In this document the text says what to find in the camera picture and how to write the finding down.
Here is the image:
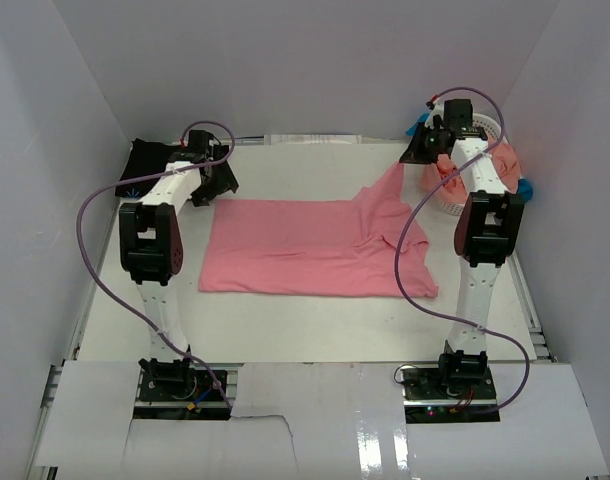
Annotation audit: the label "pink t shirt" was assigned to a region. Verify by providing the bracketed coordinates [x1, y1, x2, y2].
[198, 163, 439, 298]

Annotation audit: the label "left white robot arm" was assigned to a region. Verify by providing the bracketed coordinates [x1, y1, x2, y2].
[119, 122, 239, 399]

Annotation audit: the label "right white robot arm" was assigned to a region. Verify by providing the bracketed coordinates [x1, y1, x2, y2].
[400, 99, 524, 399]

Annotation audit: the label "white perforated laundry basket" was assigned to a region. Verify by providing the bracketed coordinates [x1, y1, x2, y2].
[437, 112, 501, 217]

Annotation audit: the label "folded black t shirt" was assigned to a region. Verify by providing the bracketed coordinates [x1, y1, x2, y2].
[114, 138, 180, 198]

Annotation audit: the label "white paper sheets at back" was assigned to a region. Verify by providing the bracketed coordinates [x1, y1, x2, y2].
[236, 134, 362, 146]

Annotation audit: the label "salmon orange t shirt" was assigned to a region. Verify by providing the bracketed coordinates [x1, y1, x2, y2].
[419, 142, 522, 204]

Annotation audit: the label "blue t shirt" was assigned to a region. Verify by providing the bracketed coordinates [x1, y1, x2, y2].
[405, 110, 535, 203]

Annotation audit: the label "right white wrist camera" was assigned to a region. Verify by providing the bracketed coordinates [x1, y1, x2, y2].
[425, 96, 444, 127]

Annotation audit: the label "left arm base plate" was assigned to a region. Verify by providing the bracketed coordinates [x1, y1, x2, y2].
[133, 358, 237, 421]

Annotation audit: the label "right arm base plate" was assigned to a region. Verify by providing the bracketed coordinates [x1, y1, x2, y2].
[393, 364, 501, 425]

